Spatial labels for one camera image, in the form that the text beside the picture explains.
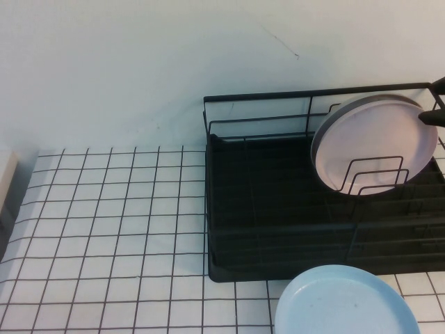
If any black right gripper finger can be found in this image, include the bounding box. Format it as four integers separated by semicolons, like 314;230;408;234
430;76;445;96

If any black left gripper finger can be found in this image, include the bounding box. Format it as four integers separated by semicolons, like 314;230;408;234
418;106;445;127

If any pink round plate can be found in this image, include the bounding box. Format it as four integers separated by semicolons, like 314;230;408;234
309;93;439;196

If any black dish drying rack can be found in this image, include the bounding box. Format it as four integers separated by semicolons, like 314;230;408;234
204;134;445;283

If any light blue round plate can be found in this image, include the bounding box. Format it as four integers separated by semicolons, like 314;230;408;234
274;264;423;334

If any white black-grid tablecloth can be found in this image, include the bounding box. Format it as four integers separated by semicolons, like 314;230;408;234
0;145;445;334

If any black wire dish rack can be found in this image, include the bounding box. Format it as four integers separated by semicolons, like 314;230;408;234
202;82;445;279

